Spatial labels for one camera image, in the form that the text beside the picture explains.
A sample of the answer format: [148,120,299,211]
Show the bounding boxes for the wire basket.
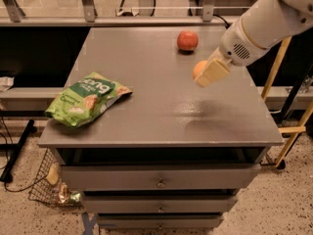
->
[28,150,81,208]

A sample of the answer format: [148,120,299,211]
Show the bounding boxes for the bottom grey drawer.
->
[97,215,223,229]

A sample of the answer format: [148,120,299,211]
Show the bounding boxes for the top grey drawer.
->
[62,164,260,191]

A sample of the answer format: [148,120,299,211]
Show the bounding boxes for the red apple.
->
[177,30,199,51]

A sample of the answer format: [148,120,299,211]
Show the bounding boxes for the middle grey drawer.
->
[82,196,238,213]

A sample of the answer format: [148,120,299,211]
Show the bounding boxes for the black floor stand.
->
[0,119,36,183]

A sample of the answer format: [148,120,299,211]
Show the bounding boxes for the orange fruit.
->
[193,61,206,79]

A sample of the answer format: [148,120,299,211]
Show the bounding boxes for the black cable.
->
[0,120,50,194]

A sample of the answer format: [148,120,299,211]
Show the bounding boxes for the snack wrappers in basket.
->
[46,163,81,206]

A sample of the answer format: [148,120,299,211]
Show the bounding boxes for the metal railing frame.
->
[0,0,248,26]

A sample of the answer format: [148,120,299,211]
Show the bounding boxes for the grey drawer cabinet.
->
[39,26,283,217]

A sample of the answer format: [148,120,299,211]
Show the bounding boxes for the green rice chip bag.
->
[45,72,132,128]

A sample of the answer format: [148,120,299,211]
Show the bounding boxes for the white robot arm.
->
[193,0,313,87]

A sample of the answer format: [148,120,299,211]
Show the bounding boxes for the grey drawer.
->
[97,215,223,229]
[82,196,238,213]
[62,164,260,191]

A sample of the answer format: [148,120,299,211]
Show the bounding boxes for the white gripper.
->
[194,19,270,87]

